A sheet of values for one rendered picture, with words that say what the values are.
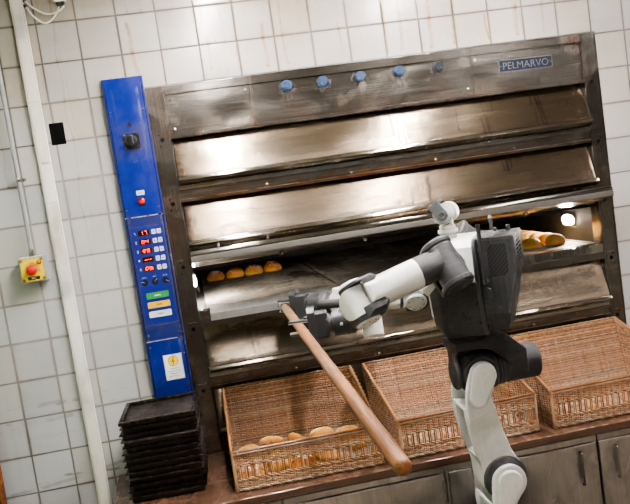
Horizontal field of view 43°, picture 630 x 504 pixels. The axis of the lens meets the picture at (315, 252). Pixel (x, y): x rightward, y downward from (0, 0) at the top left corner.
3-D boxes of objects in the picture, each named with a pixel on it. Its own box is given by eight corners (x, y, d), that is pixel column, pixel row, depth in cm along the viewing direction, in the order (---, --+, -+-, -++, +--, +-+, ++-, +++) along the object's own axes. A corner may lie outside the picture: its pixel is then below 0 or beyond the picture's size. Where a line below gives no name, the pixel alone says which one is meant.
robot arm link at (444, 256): (427, 300, 228) (467, 281, 231) (432, 288, 220) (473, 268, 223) (407, 266, 232) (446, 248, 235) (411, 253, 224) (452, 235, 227)
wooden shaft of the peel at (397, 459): (415, 476, 123) (412, 457, 123) (396, 480, 123) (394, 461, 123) (289, 310, 292) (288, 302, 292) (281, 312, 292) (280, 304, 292)
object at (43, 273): (25, 282, 313) (20, 257, 312) (51, 278, 314) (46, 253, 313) (21, 284, 306) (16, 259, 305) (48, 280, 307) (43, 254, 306)
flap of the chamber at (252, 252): (191, 263, 308) (192, 267, 328) (614, 195, 334) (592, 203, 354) (190, 256, 308) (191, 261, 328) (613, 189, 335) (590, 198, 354)
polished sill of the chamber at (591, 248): (199, 318, 331) (198, 309, 331) (597, 250, 357) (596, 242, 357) (200, 321, 325) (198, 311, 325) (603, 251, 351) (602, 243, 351)
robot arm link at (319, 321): (305, 309, 244) (343, 303, 244) (305, 304, 254) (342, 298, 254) (311, 348, 245) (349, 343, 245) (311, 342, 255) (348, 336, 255)
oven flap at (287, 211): (189, 248, 322) (182, 203, 326) (595, 184, 348) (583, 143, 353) (188, 246, 317) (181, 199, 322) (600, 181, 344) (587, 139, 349)
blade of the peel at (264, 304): (353, 296, 304) (352, 289, 304) (211, 320, 297) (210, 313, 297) (337, 285, 340) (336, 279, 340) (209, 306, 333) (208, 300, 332)
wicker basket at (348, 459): (229, 451, 330) (219, 386, 327) (361, 426, 337) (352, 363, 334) (234, 495, 282) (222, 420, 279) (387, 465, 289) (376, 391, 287)
